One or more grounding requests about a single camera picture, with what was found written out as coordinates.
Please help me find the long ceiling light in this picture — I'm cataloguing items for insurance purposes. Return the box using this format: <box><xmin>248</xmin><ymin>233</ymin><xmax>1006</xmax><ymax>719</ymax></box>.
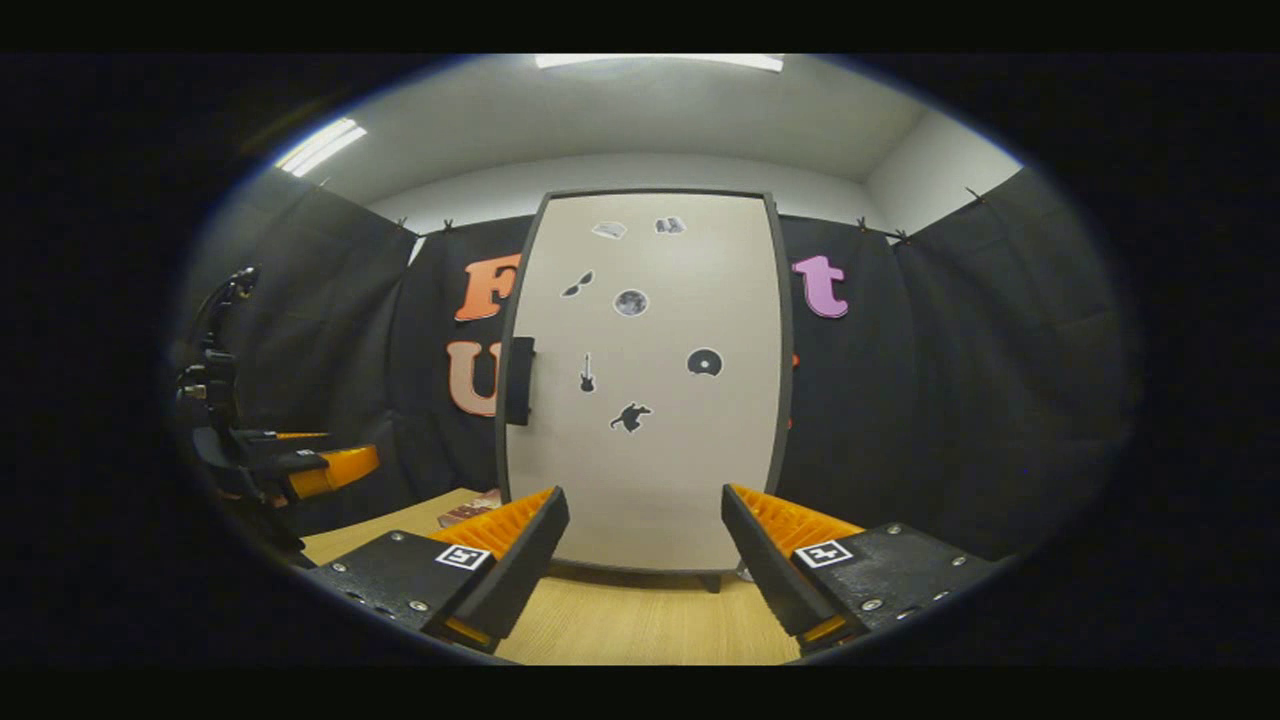
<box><xmin>274</xmin><ymin>117</ymin><xmax>369</xmax><ymax>180</ymax></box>
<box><xmin>534</xmin><ymin>54</ymin><xmax>785</xmax><ymax>74</ymax></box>

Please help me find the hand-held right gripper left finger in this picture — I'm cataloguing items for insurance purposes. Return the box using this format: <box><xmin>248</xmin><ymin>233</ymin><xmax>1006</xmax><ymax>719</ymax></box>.
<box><xmin>305</xmin><ymin>486</ymin><xmax>571</xmax><ymax>656</ymax></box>

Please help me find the brown cover book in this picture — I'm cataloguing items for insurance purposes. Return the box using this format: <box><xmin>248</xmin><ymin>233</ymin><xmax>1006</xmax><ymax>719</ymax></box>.
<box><xmin>436</xmin><ymin>489</ymin><xmax>503</xmax><ymax>529</ymax></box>

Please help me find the white cabinet door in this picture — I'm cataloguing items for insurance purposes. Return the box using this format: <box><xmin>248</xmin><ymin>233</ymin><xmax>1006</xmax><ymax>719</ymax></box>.
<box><xmin>504</xmin><ymin>193</ymin><xmax>784</xmax><ymax>577</ymax></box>

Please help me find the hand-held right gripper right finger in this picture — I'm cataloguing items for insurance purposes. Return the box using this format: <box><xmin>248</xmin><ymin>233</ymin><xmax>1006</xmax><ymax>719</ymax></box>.
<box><xmin>721</xmin><ymin>484</ymin><xmax>1003</xmax><ymax>651</ymax></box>

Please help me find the grey cabinet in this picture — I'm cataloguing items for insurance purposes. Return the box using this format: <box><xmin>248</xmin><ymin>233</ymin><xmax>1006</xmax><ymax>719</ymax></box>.
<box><xmin>494</xmin><ymin>187</ymin><xmax>797</xmax><ymax>594</ymax></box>

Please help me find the black cabinet door handle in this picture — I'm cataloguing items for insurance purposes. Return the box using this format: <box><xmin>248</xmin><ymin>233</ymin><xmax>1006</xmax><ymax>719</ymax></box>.
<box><xmin>504</xmin><ymin>336</ymin><xmax>537</xmax><ymax>427</ymax></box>

